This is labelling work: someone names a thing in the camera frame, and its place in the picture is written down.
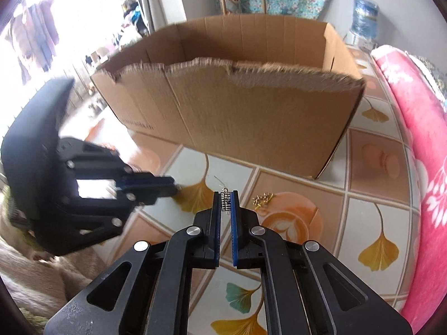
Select white water dispenser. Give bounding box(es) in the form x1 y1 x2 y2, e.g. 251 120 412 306
343 30 377 52

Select brown cardboard box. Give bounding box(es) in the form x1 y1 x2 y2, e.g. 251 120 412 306
92 14 366 178

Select gold rhinestone earrings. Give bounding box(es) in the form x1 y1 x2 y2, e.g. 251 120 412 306
214 176 231 213

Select clothes pile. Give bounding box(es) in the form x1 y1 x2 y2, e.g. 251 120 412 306
117 0 148 44

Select blue water jug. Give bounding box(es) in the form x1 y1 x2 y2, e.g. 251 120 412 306
351 0 380 40

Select gold chain clasp piece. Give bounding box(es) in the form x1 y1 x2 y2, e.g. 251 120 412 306
252 192 274 210

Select pink floral blanket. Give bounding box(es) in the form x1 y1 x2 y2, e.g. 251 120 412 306
371 45 446 334

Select ginkgo pattern tablecloth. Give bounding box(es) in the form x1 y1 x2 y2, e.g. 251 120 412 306
69 45 424 335

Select white fluffy blanket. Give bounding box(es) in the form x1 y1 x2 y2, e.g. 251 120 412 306
1 240 105 318

